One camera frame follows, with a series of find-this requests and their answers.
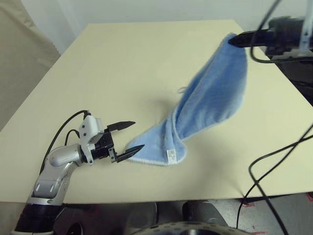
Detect black shoe white markings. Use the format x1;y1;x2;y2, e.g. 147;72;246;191
65;215;87;235

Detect grey left robot foot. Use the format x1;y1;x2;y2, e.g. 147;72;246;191
127;202;158;227

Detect long black trailing cable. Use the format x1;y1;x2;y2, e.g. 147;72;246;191
236;123;313;235

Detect thin black left gripper cable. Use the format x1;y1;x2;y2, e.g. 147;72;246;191
65;129;81;146

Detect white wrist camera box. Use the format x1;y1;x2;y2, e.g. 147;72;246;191
298;0;313;53
78;114;103;165

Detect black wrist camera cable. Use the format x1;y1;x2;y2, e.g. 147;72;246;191
39;110;91;177
249;0;313;65

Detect black left wrist camera cable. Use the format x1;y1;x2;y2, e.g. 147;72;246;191
39;110;91;177

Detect dark robot torso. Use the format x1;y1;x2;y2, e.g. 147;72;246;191
136;221;239;235

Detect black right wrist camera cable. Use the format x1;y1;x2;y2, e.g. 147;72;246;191
249;0;313;65

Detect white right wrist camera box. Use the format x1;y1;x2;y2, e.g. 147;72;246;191
298;0;313;53

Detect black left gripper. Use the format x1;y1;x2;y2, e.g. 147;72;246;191
90;120;146;164

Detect beige curtain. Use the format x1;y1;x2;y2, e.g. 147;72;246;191
0;0;62;134

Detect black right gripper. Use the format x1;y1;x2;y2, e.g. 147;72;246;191
229;16;304;56

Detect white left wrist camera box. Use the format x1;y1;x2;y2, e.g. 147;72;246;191
78;114;103;165

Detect black table base bar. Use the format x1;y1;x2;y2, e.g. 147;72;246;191
62;202;98;213

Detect light blue terry towel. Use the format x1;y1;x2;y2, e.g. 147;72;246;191
126;33;247;167

